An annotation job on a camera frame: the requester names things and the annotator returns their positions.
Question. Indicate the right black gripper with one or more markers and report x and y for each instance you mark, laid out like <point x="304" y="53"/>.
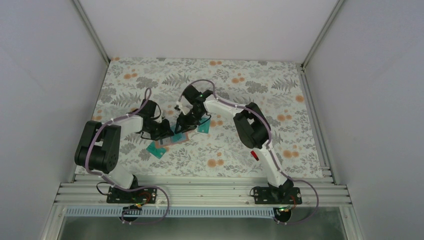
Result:
<point x="185" y="124"/>

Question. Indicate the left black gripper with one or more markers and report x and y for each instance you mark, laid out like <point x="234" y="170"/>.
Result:
<point x="164" y="133"/>

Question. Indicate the teal card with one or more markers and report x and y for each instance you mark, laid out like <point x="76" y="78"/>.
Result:
<point x="204" y="126"/>
<point x="156" y="152"/>
<point x="178" y="138"/>

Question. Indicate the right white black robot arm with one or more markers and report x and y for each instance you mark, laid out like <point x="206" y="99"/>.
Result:
<point x="252" y="128"/>

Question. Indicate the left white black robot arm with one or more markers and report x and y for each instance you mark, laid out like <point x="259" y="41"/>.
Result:
<point x="99" y="145"/>

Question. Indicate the red card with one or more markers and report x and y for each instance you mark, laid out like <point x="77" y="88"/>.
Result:
<point x="254" y="155"/>

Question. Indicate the floral patterned table mat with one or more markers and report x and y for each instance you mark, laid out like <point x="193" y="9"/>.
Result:
<point x="215" y="150"/>

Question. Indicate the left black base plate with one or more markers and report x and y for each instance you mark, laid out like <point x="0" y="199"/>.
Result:
<point x="145" y="195"/>

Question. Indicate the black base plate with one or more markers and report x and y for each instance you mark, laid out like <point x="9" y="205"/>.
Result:
<point x="273" y="196"/>
<point x="145" y="195"/>

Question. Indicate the grey slotted cable duct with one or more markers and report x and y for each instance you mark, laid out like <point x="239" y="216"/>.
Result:
<point x="172" y="212"/>

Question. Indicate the aluminium rail frame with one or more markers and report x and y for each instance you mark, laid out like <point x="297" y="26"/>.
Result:
<point x="186" y="191"/>

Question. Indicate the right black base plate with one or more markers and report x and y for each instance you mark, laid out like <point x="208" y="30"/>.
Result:
<point x="273" y="196"/>

